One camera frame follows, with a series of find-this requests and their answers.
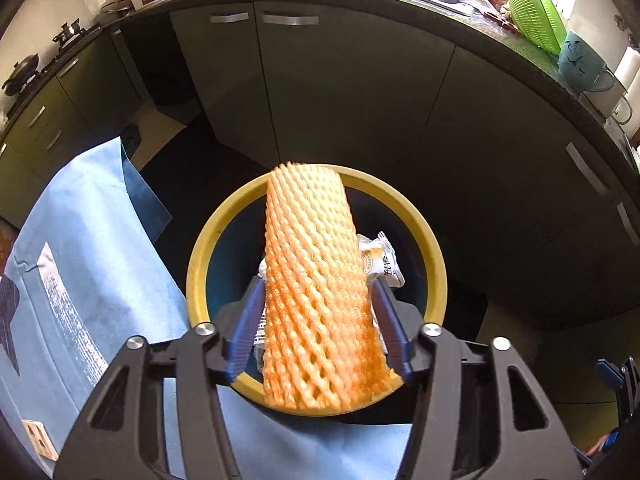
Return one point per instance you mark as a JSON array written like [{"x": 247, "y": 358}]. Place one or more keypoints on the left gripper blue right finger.
[{"x": 395, "y": 319}]

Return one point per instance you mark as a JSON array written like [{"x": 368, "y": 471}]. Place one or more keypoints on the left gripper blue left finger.
[{"x": 241, "y": 320}]

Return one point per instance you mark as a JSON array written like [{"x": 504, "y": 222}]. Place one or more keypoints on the orange foam fruit net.
[{"x": 322, "y": 350}]

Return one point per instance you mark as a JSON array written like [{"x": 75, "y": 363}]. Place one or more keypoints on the snack wrapper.
[{"x": 379, "y": 261}]

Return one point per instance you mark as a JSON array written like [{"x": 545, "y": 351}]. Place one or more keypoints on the beige cartoon cardboard box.
[{"x": 40, "y": 439}]

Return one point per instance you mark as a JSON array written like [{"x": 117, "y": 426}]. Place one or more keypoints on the yellow rimmed blue trash bin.
[{"x": 209, "y": 240}]

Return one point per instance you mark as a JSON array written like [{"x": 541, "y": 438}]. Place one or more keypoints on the blue printed tablecloth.
[{"x": 81, "y": 278}]

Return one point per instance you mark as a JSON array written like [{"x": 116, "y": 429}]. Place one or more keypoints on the teal ceramic mug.
[{"x": 581, "y": 66}]

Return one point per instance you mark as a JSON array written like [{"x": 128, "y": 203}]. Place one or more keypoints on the black wok with lid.
[{"x": 22, "y": 72}]

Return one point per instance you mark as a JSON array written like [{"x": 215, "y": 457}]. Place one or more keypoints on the small steel pot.
[{"x": 68, "y": 33}]

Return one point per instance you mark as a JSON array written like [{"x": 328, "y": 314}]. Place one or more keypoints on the green plastic colander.
[{"x": 540, "y": 23}]

